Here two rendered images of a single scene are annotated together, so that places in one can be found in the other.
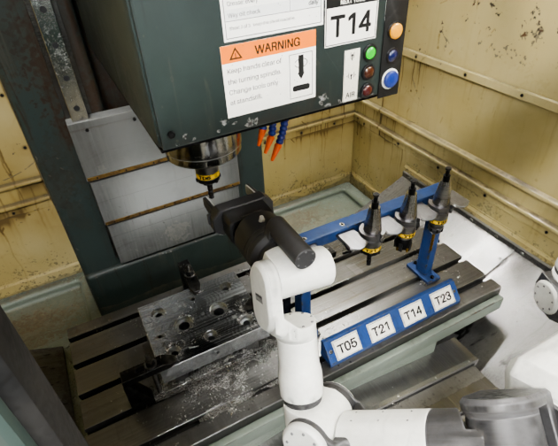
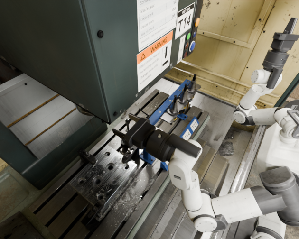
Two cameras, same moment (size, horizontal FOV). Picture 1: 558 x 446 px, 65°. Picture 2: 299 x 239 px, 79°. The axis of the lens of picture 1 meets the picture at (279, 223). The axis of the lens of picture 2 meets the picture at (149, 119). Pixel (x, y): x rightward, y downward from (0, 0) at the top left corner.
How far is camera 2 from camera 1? 37 cm
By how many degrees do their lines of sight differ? 24
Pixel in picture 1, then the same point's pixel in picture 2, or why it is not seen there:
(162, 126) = (111, 111)
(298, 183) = not seen: hidden behind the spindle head
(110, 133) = (13, 96)
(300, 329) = (196, 181)
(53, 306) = not seen: outside the picture
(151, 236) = (51, 140)
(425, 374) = not seen: hidden behind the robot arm
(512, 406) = (291, 182)
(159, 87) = (109, 90)
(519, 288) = (211, 110)
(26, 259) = not seen: outside the picture
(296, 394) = (196, 206)
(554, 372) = (284, 158)
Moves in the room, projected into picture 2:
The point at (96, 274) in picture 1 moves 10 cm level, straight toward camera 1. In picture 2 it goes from (26, 170) to (37, 178)
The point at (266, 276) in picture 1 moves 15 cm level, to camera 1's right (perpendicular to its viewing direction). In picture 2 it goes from (183, 169) to (223, 147)
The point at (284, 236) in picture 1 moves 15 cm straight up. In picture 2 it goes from (183, 145) to (194, 108)
